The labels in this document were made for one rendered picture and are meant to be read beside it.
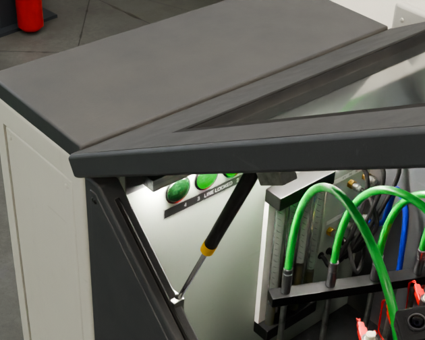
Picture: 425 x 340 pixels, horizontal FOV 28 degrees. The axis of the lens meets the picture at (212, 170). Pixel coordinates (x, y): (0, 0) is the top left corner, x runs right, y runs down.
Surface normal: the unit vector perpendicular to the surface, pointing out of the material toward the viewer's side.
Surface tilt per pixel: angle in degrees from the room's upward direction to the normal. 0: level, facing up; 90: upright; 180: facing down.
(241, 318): 90
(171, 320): 43
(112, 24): 0
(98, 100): 0
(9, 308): 0
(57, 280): 90
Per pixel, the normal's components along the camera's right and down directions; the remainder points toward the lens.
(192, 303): 0.65, 0.45
